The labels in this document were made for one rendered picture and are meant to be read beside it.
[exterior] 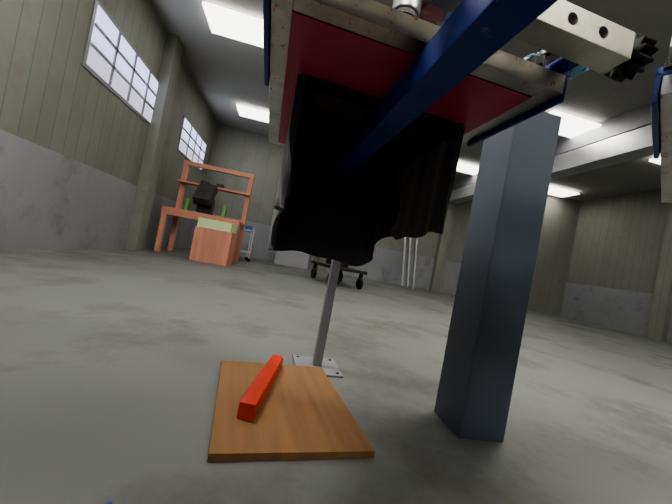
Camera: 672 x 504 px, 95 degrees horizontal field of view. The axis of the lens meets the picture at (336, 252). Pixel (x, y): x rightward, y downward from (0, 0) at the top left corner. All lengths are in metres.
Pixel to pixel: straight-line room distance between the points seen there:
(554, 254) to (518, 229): 10.92
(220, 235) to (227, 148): 4.86
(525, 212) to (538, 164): 0.18
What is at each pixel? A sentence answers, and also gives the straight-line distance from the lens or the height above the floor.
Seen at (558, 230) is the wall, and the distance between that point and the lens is 12.30.
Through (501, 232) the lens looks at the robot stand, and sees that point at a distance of 1.24.
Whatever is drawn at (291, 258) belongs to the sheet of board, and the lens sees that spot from 9.13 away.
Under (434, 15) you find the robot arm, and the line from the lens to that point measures 1.12.
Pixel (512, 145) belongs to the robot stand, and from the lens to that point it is 1.31.
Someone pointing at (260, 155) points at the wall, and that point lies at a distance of 10.20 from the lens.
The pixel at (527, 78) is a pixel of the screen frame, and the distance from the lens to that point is 0.78.
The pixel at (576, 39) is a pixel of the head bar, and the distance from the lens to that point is 0.77.
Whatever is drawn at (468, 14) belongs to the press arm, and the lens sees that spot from 0.52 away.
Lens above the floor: 0.55
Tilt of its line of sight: 1 degrees up
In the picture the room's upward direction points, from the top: 11 degrees clockwise
